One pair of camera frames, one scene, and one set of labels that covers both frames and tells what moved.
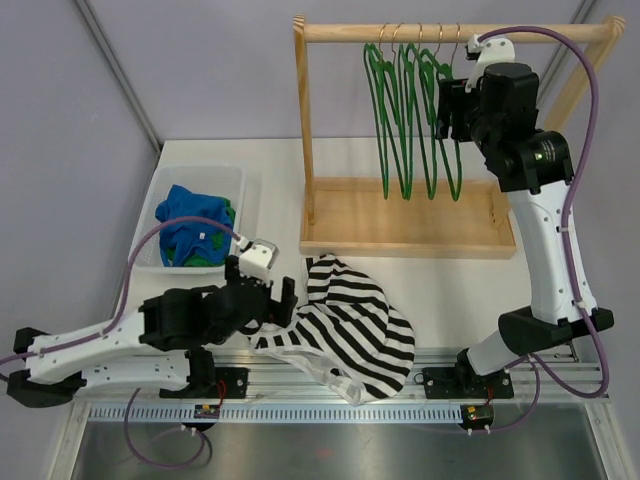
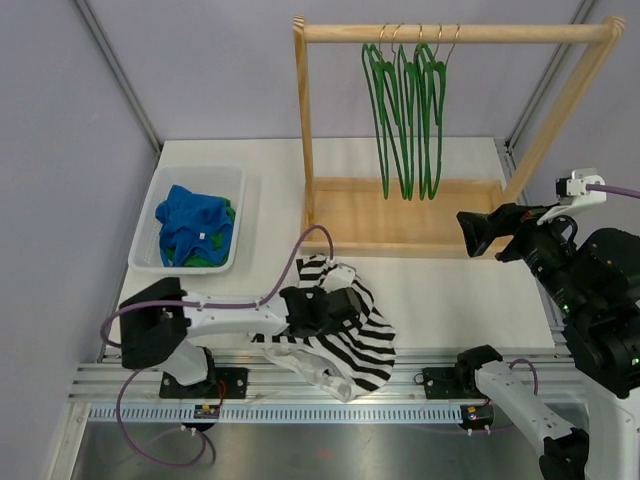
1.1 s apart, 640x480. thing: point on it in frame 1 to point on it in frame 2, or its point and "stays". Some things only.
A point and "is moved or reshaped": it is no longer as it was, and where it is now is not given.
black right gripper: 453,98 to 480,229
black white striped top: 348,333 is moved or reshaped
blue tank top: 181,240 stays
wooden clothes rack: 459,218 stays
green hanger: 444,72 to 435,78
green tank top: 217,241 stays
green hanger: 429,71 stays
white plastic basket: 228,181 stays
